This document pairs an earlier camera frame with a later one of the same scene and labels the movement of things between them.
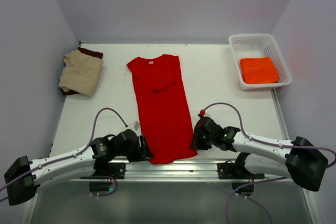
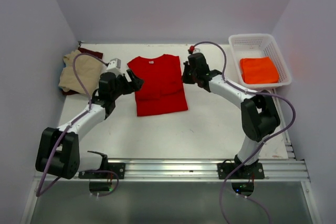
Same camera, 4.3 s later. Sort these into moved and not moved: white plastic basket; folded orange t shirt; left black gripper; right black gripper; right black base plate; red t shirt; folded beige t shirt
Moved: right black gripper; red t shirt; left black gripper
Not moved: right black base plate; folded orange t shirt; white plastic basket; folded beige t shirt
